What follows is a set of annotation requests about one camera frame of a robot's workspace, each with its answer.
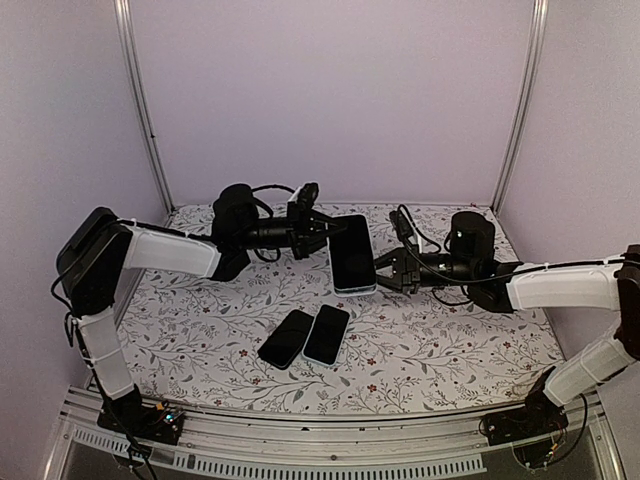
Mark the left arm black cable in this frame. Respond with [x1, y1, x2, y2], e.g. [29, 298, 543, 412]
[249, 183, 301, 211]

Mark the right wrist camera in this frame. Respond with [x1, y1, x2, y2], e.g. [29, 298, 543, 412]
[389, 210, 424, 253]

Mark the lilac silicone phone case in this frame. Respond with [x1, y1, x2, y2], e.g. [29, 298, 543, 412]
[327, 213, 379, 299]

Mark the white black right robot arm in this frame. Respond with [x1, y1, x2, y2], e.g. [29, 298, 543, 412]
[375, 206, 639, 436]

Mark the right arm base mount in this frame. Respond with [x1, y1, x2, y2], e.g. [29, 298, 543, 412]
[479, 367, 569, 446]

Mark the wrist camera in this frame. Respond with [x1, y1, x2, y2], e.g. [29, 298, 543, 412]
[389, 210, 424, 253]
[287, 182, 319, 221]

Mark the aluminium front rail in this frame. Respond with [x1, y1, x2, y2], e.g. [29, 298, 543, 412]
[43, 388, 626, 479]

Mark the aluminium right rear frame post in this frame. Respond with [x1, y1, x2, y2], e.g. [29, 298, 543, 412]
[491, 0, 549, 217]

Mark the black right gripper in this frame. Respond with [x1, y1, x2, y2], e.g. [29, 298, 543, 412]
[360, 243, 477, 294]

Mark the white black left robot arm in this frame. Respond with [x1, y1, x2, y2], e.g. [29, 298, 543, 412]
[52, 183, 346, 434]

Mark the black phone in dark case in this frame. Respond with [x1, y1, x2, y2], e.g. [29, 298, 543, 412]
[258, 310, 314, 370]

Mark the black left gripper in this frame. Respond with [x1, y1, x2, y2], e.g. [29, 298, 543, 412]
[238, 201, 350, 261]

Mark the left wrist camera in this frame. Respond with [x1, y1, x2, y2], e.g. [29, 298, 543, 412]
[287, 182, 319, 221]

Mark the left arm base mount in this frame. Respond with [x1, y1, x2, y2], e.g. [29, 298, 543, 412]
[97, 386, 185, 446]

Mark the aluminium left rear frame post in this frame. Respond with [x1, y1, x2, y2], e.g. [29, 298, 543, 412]
[114, 0, 175, 215]

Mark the aluminium frame post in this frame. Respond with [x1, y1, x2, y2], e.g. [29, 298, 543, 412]
[114, 0, 175, 215]
[491, 0, 549, 217]

